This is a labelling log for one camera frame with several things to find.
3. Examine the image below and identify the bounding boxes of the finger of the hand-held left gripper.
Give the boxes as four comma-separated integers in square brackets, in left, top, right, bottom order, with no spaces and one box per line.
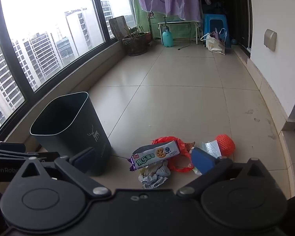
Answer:
[0,151,62,164]
[0,141,27,153]

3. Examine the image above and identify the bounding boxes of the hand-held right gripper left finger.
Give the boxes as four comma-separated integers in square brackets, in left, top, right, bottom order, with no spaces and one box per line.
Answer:
[8,147,112,199]

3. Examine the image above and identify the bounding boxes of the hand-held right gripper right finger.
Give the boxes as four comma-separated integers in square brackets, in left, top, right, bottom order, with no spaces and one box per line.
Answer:
[176,147,281,198]

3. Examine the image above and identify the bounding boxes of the clear plastic wrapper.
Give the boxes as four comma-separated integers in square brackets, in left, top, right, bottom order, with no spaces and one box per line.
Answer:
[202,140,223,158]

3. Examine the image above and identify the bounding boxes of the orange mesh net bag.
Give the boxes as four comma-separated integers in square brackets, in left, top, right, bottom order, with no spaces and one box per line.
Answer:
[151,136,195,174]

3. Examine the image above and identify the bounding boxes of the orange foam fruit net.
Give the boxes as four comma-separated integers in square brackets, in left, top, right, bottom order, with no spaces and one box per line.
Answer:
[215,134,236,156]

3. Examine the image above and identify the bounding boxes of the dark green trash bin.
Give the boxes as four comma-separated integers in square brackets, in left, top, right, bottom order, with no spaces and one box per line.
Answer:
[29,91,112,177]

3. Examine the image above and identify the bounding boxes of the purple green snack packet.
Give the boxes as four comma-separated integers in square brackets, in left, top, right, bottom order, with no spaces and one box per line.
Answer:
[127,140,182,173]

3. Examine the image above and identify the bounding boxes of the white tissue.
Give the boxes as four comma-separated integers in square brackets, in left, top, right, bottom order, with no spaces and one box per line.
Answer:
[138,161,171,190]

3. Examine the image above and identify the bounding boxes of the napa cabbage leaf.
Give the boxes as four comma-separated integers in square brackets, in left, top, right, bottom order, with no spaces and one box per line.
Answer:
[138,165,160,177]

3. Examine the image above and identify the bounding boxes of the apartment buildings outside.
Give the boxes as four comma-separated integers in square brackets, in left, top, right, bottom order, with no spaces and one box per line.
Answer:
[0,0,118,133]

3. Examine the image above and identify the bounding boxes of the white shopping bag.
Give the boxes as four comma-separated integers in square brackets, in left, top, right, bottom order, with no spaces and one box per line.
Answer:
[200,33,226,55]

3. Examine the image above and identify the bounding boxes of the brown ceramic plant pot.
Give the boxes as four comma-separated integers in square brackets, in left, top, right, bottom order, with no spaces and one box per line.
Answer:
[122,31,149,56]

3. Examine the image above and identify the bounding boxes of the wooden board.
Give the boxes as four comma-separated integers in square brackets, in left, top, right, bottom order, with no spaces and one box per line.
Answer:
[109,15,131,42]

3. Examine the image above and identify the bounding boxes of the white bench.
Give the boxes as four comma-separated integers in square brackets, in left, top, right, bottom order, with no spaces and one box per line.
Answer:
[157,21,199,45]

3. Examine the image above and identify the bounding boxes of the blue plastic stool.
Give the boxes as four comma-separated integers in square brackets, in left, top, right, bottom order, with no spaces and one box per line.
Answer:
[203,13,231,48]

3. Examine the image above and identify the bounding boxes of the green cloth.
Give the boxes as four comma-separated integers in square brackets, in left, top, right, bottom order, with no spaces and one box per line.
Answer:
[134,0,199,40]

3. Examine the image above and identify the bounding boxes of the black power cable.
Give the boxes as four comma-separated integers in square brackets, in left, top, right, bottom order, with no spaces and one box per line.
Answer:
[178,23,199,52]

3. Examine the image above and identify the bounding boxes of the beige wall socket cover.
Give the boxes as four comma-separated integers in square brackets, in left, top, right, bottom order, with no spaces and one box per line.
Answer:
[264,29,277,52]

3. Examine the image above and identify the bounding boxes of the black window frame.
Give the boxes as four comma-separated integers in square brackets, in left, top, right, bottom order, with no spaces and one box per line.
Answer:
[0,0,138,139]

